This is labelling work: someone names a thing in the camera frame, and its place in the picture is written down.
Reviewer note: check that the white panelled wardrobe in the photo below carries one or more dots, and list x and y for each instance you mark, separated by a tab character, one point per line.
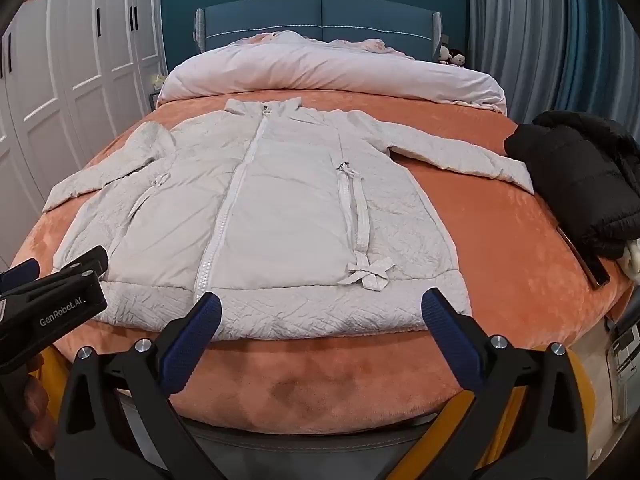
90	60

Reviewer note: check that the white labelled appliance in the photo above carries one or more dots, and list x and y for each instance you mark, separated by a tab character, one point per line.
622	355

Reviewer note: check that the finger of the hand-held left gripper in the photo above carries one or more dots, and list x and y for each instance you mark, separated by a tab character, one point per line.
82	260
20	274

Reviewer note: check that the person's left hand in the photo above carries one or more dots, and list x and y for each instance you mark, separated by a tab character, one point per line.
36	405

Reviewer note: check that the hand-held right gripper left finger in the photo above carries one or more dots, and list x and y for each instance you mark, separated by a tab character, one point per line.
192	340

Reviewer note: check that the small plush toy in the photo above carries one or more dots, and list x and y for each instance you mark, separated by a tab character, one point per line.
444	54
458	58

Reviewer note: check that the dark nightstand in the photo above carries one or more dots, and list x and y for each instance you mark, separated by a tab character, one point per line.
153	100

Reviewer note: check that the cream cloth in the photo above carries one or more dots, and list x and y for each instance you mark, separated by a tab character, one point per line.
632	260

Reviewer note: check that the brown smartphone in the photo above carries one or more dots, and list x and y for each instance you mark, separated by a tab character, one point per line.
587	265

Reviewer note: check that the black puffer jacket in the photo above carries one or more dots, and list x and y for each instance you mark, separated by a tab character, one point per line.
580	175

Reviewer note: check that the blue upholstered headboard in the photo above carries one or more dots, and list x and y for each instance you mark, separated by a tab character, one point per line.
270	15

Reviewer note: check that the blue curtain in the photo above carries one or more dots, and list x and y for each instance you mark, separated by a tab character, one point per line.
590	35

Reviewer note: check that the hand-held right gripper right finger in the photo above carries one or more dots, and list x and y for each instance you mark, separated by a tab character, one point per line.
450	335

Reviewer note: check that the white duvet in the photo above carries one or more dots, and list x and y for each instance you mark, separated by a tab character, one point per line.
325	70

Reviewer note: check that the white quilted jacket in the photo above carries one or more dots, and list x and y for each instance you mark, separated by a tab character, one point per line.
290	200

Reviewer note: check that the grey curtain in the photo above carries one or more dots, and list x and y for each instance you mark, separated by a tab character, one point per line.
515	35

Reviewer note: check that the orange plush blanket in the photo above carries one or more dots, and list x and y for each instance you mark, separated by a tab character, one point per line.
500	240

